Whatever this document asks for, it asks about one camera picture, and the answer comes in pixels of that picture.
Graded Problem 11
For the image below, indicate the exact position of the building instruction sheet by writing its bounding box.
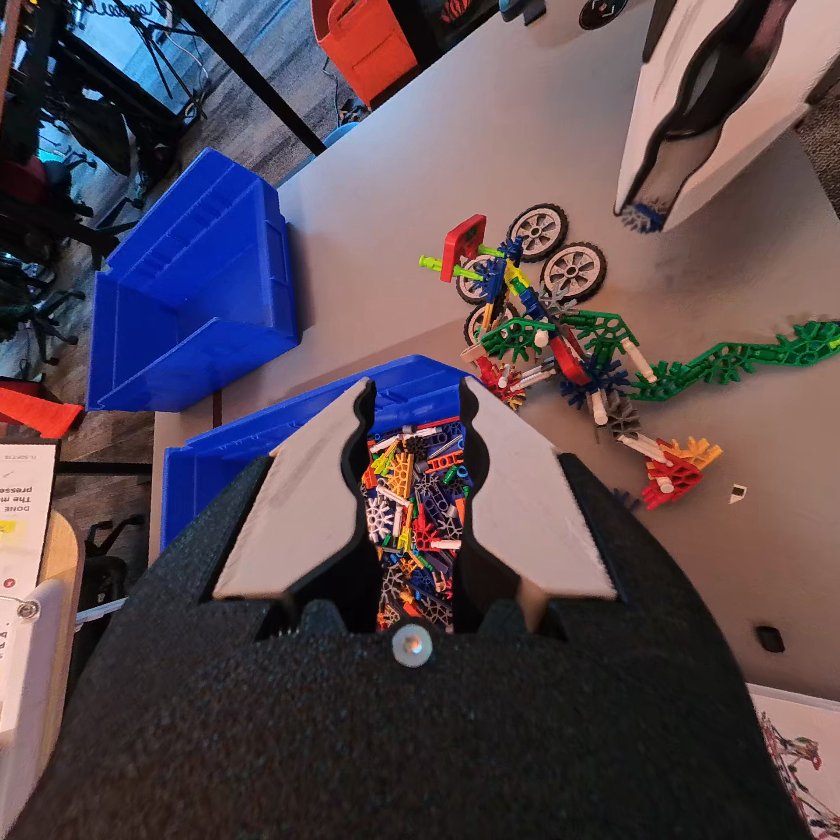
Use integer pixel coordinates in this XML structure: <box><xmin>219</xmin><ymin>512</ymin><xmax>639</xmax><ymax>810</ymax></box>
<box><xmin>0</xmin><ymin>439</ymin><xmax>61</xmax><ymax>791</ymax></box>

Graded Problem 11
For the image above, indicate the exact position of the blue plastic bin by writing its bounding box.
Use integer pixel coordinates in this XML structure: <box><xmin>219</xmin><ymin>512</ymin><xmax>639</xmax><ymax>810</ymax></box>
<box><xmin>159</xmin><ymin>353</ymin><xmax>494</xmax><ymax>634</ymax></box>
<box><xmin>87</xmin><ymin>146</ymin><xmax>304</xmax><ymax>416</ymax></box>

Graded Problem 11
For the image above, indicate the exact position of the red yellow grey toy assembly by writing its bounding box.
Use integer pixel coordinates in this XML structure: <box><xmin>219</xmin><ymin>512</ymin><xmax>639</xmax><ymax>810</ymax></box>
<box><xmin>590</xmin><ymin>386</ymin><xmax>724</xmax><ymax>511</ymax></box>

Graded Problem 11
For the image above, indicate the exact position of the orange traffic cone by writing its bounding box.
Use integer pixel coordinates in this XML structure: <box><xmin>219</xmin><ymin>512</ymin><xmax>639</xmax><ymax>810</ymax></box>
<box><xmin>0</xmin><ymin>380</ymin><xmax>84</xmax><ymax>442</ymax></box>

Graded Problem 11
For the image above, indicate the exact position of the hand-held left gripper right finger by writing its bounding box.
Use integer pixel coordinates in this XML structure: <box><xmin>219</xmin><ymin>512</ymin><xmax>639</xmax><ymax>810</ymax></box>
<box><xmin>457</xmin><ymin>378</ymin><xmax>619</xmax><ymax>626</ymax></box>

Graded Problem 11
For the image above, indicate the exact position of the blue snowflake toy connector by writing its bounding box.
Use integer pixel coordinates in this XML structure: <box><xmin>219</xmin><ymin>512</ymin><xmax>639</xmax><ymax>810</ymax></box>
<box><xmin>620</xmin><ymin>199</ymin><xmax>669</xmax><ymax>238</ymax></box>

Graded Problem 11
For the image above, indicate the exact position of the red crate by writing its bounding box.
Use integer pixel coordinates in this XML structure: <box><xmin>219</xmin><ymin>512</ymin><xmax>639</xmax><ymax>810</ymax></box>
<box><xmin>310</xmin><ymin>0</ymin><xmax>420</xmax><ymax>107</ymax></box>

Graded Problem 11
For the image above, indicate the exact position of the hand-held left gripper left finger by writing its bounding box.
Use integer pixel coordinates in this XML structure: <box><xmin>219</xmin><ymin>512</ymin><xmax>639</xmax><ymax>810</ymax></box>
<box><xmin>210</xmin><ymin>378</ymin><xmax>376</xmax><ymax>620</ymax></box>

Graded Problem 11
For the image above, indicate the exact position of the green leafy toy piece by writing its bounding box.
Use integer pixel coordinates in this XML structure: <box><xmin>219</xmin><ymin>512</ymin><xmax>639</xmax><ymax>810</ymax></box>
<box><xmin>623</xmin><ymin>318</ymin><xmax>840</xmax><ymax>403</ymax></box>

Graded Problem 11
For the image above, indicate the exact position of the pile of colourful toy pieces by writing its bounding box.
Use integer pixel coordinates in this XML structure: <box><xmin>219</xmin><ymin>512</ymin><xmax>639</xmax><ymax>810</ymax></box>
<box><xmin>364</xmin><ymin>419</ymin><xmax>468</xmax><ymax>634</ymax></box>

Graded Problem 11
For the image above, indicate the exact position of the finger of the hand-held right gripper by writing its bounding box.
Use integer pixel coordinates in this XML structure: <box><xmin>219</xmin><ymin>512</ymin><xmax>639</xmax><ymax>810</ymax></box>
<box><xmin>661</xmin><ymin>0</ymin><xmax>840</xmax><ymax>236</ymax></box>
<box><xmin>613</xmin><ymin>0</ymin><xmax>718</xmax><ymax>220</ymax></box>

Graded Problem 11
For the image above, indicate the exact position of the printed toy model leaflet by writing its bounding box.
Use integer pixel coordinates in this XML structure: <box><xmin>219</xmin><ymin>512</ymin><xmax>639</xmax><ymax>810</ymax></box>
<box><xmin>745</xmin><ymin>682</ymin><xmax>840</xmax><ymax>840</ymax></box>

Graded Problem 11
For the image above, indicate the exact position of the grey toy wheel black tire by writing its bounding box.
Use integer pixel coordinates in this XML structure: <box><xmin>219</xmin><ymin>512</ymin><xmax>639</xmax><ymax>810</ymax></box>
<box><xmin>453</xmin><ymin>259</ymin><xmax>494</xmax><ymax>305</ymax></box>
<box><xmin>540</xmin><ymin>241</ymin><xmax>610</xmax><ymax>307</ymax></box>
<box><xmin>506</xmin><ymin>203</ymin><xmax>571</xmax><ymax>262</ymax></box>
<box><xmin>461</xmin><ymin>300</ymin><xmax>508</xmax><ymax>350</ymax></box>

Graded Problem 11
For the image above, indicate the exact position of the black metal pole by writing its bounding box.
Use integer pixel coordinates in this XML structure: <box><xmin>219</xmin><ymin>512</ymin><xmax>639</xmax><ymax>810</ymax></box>
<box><xmin>170</xmin><ymin>0</ymin><xmax>328</xmax><ymax>157</ymax></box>

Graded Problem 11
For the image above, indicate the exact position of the red rod toy assembly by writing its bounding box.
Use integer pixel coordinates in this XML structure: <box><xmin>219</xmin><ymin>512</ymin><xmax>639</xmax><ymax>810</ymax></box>
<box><xmin>419</xmin><ymin>213</ymin><xmax>647</xmax><ymax>437</ymax></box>

